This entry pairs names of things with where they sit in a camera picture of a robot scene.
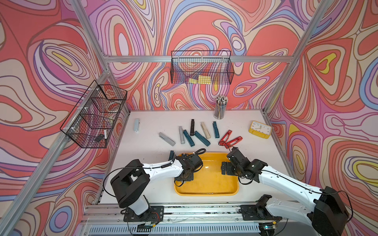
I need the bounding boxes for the dark teal pruning pliers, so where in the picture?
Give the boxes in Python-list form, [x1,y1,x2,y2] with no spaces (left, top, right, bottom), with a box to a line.
[168,150,176,161]

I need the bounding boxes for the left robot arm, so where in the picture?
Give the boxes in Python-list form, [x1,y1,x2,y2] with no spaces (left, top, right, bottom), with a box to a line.
[110,148,206,216]

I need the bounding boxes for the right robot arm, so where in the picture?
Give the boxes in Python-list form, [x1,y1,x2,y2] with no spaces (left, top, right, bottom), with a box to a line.
[221,147,352,236]

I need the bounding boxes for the yellow plastic storage tray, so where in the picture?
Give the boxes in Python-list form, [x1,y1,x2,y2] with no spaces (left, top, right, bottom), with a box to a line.
[174,152,239,197]

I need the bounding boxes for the grey pruning pliers upright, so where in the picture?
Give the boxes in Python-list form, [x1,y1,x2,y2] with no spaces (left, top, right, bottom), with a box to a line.
[179,126,185,144]

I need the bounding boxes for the beige pruning pliers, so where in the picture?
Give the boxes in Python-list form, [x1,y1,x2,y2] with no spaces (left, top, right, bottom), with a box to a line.
[200,122,211,139]

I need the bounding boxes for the grey pruning pliers angled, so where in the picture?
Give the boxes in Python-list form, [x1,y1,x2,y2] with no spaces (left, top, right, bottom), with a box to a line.
[158,132,176,147]

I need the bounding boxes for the teal pruning pliers upright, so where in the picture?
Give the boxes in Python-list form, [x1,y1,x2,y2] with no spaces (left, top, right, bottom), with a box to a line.
[213,121,220,139]

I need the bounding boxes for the black pruning pliers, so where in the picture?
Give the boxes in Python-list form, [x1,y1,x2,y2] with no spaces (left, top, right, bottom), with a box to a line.
[190,119,195,136]

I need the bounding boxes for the light blue-grey pliers far left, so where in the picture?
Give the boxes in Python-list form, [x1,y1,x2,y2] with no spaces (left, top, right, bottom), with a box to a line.
[133,119,140,133]

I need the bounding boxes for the yellow alarm clock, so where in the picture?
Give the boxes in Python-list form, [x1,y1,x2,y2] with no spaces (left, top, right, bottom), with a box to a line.
[249,121,272,139]

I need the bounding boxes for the pencil holder cup with pencils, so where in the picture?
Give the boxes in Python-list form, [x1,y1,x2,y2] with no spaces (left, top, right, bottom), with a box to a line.
[214,95,228,120]

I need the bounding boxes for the yellow sticky notes in basket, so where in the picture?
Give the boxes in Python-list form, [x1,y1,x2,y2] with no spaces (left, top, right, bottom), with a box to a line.
[188,75,212,85]

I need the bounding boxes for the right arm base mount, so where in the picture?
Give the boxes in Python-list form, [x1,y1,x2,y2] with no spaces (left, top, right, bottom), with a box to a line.
[238,194,282,222]

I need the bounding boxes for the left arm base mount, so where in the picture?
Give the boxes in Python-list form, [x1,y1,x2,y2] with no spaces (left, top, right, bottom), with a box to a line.
[121,206,164,223]

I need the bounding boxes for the black wire basket back wall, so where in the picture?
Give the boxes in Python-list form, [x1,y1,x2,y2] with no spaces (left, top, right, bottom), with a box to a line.
[170,49,235,85]

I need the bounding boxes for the black wire basket wall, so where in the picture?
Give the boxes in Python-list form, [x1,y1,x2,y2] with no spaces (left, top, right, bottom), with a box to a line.
[170,49,235,85]
[60,81,128,148]

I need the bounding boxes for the black wire basket left wall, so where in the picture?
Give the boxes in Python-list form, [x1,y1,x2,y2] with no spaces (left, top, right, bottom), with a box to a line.
[60,81,128,148]

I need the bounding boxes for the aluminium front rail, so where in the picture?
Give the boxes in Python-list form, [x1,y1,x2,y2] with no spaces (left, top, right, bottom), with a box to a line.
[78,203,317,236]

